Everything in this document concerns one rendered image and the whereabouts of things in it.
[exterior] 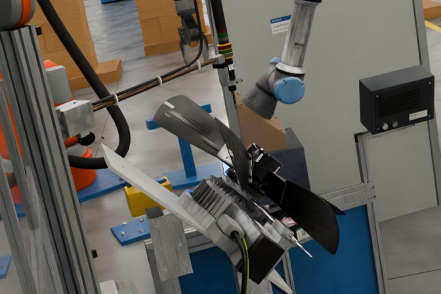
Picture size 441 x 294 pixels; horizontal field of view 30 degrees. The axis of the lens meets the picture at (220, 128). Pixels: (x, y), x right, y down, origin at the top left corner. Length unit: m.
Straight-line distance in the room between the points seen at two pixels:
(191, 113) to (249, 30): 1.91
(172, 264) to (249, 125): 0.94
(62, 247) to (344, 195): 1.36
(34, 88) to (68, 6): 8.45
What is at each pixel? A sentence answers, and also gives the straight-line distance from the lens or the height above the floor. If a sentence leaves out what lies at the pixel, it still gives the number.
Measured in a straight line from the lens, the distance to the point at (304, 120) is 4.62.
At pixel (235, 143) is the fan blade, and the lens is 2.32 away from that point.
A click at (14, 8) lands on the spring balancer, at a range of 1.97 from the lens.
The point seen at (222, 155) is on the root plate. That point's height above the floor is 1.25.
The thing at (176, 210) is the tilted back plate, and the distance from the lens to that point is 2.36.
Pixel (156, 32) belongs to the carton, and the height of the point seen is 0.29.
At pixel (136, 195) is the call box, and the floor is 1.06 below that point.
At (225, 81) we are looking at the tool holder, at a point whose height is 1.47.
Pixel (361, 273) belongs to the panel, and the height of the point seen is 0.49.
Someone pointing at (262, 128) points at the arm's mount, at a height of 1.10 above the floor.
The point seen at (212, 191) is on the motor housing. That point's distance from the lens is 2.47.
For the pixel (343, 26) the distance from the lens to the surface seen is 4.61.
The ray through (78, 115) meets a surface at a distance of 2.12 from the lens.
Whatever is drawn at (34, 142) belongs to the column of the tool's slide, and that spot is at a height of 1.52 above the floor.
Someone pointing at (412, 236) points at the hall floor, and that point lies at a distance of 4.76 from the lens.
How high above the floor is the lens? 2.02
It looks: 16 degrees down
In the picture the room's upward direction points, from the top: 11 degrees counter-clockwise
